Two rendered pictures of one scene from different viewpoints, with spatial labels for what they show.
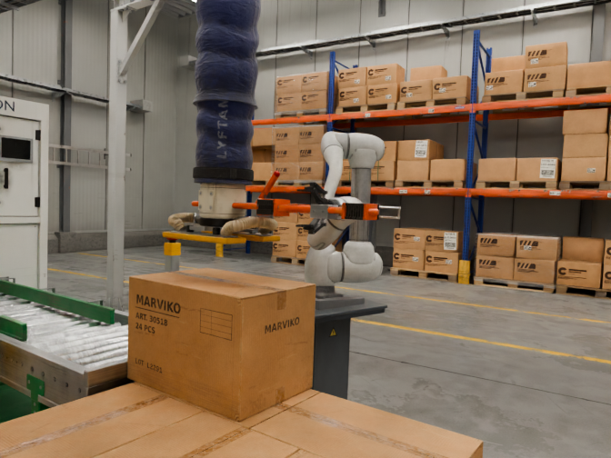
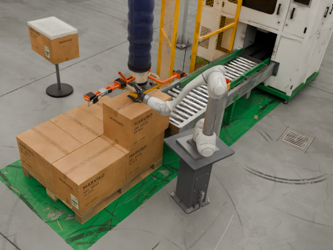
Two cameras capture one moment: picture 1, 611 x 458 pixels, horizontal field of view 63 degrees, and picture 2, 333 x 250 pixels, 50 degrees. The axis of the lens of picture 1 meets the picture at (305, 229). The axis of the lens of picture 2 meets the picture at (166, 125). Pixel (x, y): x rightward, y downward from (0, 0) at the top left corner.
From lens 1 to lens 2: 3.95 m
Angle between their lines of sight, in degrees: 89
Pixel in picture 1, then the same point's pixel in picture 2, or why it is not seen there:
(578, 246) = not seen: outside the picture
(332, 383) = (185, 180)
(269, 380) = (112, 133)
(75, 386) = not seen: hidden behind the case
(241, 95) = (129, 38)
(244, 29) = (130, 12)
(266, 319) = (110, 115)
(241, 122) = (131, 48)
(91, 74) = not seen: outside the picture
